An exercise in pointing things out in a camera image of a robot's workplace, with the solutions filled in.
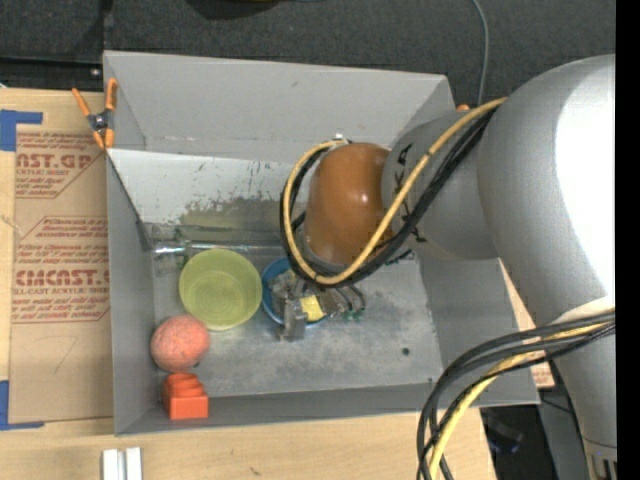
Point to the small yellow block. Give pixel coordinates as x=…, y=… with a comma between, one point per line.
x=313, y=308

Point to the brown cardboard board red print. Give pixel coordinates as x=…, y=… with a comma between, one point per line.
x=55, y=348

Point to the orange toy brick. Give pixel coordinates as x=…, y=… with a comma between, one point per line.
x=185, y=402

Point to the yellow-green plastic cup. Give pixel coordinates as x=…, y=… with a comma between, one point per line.
x=220, y=290

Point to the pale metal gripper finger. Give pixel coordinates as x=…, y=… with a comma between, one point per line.
x=292, y=324
x=283, y=285

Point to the blue bowl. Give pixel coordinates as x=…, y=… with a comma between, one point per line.
x=268, y=288

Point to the clear plastic thing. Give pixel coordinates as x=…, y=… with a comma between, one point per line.
x=167, y=253

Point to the pink-orange foam ball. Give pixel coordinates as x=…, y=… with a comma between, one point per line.
x=179, y=343

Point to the grey metal bin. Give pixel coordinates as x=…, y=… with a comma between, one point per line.
x=260, y=368

